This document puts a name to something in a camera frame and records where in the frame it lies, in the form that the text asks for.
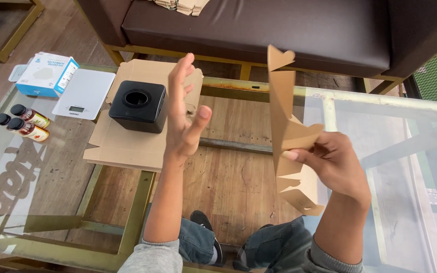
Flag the person's right hand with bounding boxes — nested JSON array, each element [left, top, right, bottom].
[[281, 131, 372, 201]]

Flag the person's left hand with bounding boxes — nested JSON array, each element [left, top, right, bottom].
[[164, 53, 213, 160]]

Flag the brown cardboard box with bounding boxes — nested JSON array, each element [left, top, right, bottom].
[[267, 44, 325, 217]]

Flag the black cube coffee grinder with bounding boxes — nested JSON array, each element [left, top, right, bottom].
[[108, 80, 168, 134]]

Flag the stack of flat cardboard sheets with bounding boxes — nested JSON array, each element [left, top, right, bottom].
[[83, 59, 204, 173]]

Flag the white digital kitchen scale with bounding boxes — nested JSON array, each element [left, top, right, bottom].
[[52, 68, 116, 121]]

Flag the person's blue jeans legs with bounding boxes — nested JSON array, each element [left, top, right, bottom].
[[178, 216, 318, 272]]

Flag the pile of folded cardboard pieces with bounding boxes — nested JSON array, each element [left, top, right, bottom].
[[147, 0, 211, 17]]

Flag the dark brown leather sofa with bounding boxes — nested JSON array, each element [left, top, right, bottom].
[[74, 0, 437, 79]]

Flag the person's black shoe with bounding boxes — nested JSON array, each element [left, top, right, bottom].
[[190, 210, 224, 265]]

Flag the blue white paper filter box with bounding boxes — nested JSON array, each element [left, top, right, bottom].
[[15, 52, 80, 98]]

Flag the gold metal frame side table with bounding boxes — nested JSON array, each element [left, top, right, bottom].
[[0, 0, 45, 63]]

